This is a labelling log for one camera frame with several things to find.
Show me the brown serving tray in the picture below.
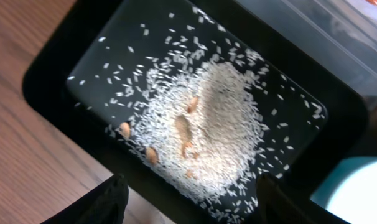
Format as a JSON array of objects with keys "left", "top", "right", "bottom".
[{"left": 347, "top": 96, "right": 377, "bottom": 157}]

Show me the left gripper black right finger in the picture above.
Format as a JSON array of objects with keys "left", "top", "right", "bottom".
[{"left": 256, "top": 172, "right": 347, "bottom": 224}]

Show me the clear plastic bin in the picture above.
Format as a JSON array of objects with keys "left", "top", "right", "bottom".
[{"left": 238, "top": 0, "right": 377, "bottom": 96}]

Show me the spilled rice pile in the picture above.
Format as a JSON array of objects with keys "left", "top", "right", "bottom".
[{"left": 131, "top": 62, "right": 266, "bottom": 203}]

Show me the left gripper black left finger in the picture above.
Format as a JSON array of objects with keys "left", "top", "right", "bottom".
[{"left": 43, "top": 174, "right": 129, "bottom": 224}]

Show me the light blue bowl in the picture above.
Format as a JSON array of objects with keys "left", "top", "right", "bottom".
[{"left": 310, "top": 157, "right": 377, "bottom": 224}]

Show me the black rectangular tray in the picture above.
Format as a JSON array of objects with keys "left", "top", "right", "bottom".
[{"left": 22, "top": 1, "right": 368, "bottom": 223}]

